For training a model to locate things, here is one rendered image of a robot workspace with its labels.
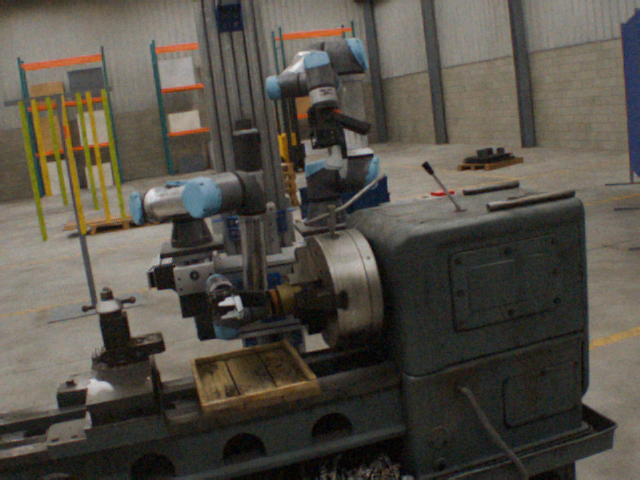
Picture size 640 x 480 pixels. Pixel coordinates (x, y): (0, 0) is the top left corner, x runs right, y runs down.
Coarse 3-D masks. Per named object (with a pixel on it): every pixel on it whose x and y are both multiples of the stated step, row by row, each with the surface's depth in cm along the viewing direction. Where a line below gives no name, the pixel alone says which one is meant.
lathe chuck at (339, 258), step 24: (312, 240) 184; (336, 240) 178; (336, 264) 172; (360, 264) 173; (312, 288) 193; (336, 288) 170; (360, 288) 171; (336, 312) 172; (360, 312) 172; (336, 336) 176; (360, 336) 178
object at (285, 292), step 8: (280, 288) 180; (288, 288) 180; (296, 288) 181; (272, 296) 178; (280, 296) 178; (288, 296) 179; (272, 304) 178; (280, 304) 179; (288, 304) 179; (296, 304) 179; (272, 312) 179; (280, 312) 180; (288, 312) 180; (296, 312) 180
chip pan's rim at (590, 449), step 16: (592, 416) 195; (592, 432) 192; (608, 432) 183; (384, 448) 200; (544, 448) 187; (560, 448) 179; (576, 448) 181; (592, 448) 183; (608, 448) 185; (496, 464) 173; (512, 464) 175; (528, 464) 177; (544, 464) 179; (560, 464) 181
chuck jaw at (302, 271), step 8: (296, 248) 187; (304, 248) 188; (296, 256) 188; (304, 256) 187; (296, 264) 185; (304, 264) 186; (312, 264) 186; (296, 272) 184; (304, 272) 185; (312, 272) 185; (288, 280) 184; (296, 280) 183; (304, 280) 184; (312, 280) 184; (320, 280) 187
